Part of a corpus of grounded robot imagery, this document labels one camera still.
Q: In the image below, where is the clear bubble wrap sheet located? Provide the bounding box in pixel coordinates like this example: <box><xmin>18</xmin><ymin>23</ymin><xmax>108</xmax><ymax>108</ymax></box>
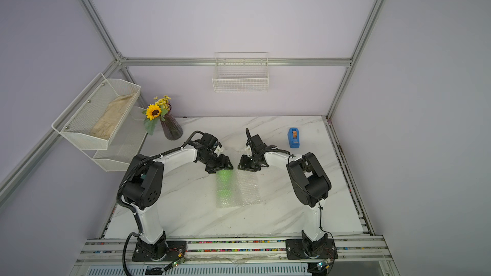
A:
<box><xmin>216</xmin><ymin>170</ymin><xmax>262</xmax><ymax>208</ymax></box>

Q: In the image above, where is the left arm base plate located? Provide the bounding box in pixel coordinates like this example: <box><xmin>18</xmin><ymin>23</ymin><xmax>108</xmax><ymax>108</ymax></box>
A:
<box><xmin>132</xmin><ymin>240</ymin><xmax>187</xmax><ymax>262</ymax></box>

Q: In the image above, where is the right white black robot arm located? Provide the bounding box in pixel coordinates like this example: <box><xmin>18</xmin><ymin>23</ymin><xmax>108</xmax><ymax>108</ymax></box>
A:
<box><xmin>238</xmin><ymin>130</ymin><xmax>332</xmax><ymax>258</ymax></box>

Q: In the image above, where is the dark glass flower vase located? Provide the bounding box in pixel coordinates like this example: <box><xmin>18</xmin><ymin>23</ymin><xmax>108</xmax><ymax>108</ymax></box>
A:
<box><xmin>161</xmin><ymin>112</ymin><xmax>183</xmax><ymax>141</ymax></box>

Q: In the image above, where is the green plastic wine glass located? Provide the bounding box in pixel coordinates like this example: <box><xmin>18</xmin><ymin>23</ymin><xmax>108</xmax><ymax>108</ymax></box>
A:
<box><xmin>216</xmin><ymin>169</ymin><xmax>236</xmax><ymax>208</ymax></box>

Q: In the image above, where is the white mesh two-tier shelf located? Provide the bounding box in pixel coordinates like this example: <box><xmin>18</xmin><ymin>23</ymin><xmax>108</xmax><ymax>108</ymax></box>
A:
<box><xmin>52</xmin><ymin>74</ymin><xmax>147</xmax><ymax>172</ymax></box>

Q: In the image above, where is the blue tape dispenser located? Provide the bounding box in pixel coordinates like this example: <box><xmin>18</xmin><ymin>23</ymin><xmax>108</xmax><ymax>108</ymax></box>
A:
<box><xmin>288</xmin><ymin>127</ymin><xmax>300</xmax><ymax>148</ymax></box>

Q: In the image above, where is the artificial sunflower bouquet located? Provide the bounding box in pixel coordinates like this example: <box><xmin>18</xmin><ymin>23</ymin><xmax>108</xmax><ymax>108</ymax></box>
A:
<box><xmin>142</xmin><ymin>95</ymin><xmax>171</xmax><ymax>135</ymax></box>

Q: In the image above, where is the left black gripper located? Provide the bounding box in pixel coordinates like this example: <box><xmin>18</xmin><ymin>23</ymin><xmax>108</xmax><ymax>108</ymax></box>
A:
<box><xmin>200</xmin><ymin>153</ymin><xmax>233</xmax><ymax>175</ymax></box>

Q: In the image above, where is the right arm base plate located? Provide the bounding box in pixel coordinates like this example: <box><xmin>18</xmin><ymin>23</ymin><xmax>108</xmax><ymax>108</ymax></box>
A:
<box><xmin>285</xmin><ymin>238</ymin><xmax>338</xmax><ymax>260</ymax></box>

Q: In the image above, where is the beige cloth in shelf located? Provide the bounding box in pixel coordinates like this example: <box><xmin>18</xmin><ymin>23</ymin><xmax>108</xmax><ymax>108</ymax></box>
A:
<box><xmin>90</xmin><ymin>93</ymin><xmax>135</xmax><ymax>140</ymax></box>

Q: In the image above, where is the white wire wall basket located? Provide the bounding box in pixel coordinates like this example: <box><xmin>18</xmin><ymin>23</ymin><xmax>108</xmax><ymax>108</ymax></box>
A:
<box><xmin>212</xmin><ymin>52</ymin><xmax>270</xmax><ymax>93</ymax></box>

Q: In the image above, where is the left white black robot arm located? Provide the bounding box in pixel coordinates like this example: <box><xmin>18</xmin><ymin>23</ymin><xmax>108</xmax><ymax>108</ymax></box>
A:
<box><xmin>116</xmin><ymin>130</ymin><xmax>233</xmax><ymax>261</ymax></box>

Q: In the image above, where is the left black corrugated cable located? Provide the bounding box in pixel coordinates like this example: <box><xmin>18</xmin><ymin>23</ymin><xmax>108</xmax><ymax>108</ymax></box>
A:
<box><xmin>116</xmin><ymin>130</ymin><xmax>204</xmax><ymax>276</ymax></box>

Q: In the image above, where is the aluminium rail front frame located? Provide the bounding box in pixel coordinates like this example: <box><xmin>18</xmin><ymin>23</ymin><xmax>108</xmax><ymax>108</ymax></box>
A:
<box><xmin>70</xmin><ymin>235</ymin><xmax>400</xmax><ymax>275</ymax></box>

